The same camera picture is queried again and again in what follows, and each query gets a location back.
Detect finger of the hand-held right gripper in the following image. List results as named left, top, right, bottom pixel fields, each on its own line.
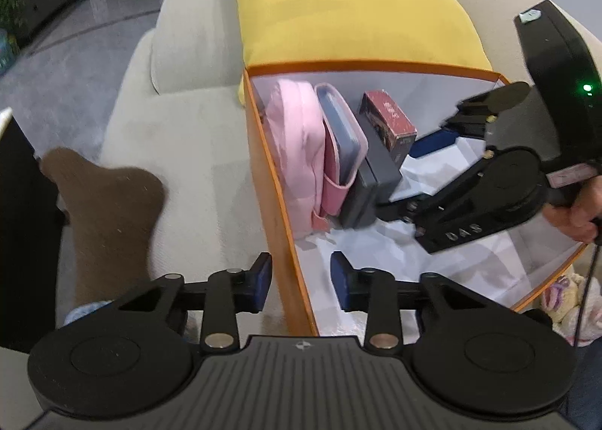
left=408, top=81, right=532, bottom=159
left=374, top=152, right=499, bottom=254

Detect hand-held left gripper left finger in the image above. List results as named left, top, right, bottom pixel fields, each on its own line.
left=56, top=251, right=274, bottom=355

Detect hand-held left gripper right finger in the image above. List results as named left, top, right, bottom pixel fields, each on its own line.
left=330, top=251, right=546, bottom=351

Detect dark grey box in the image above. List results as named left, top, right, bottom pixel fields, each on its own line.
left=339, top=126, right=403, bottom=229

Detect dark red box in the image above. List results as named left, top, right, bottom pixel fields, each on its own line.
left=359, top=90, right=418, bottom=166

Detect orange cardboard box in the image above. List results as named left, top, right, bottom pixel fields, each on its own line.
left=242, top=59, right=591, bottom=337

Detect pink case with clear window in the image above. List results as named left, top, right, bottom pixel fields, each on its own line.
left=313, top=83, right=370, bottom=232

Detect pink puffy pouch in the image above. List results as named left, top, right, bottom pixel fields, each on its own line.
left=264, top=78, right=327, bottom=239

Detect person's right hand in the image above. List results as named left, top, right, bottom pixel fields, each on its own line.
left=543, top=173, right=602, bottom=242

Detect white tissue paper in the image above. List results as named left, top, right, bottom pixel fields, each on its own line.
left=292, top=133, right=579, bottom=337

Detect yellow pillow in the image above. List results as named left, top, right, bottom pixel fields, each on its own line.
left=229, top=0, right=494, bottom=106

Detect beige sofa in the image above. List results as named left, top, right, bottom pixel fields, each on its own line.
left=61, top=0, right=602, bottom=337

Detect white pink crocheted bunny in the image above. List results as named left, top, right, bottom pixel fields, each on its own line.
left=541, top=272, right=602, bottom=347

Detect person's right leg in jeans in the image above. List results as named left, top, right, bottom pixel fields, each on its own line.
left=562, top=345, right=602, bottom=430

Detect large water jug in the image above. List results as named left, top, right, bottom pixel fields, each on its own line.
left=0, top=30, right=20, bottom=75

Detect black cable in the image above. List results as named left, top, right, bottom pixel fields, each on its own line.
left=573, top=242, right=602, bottom=346

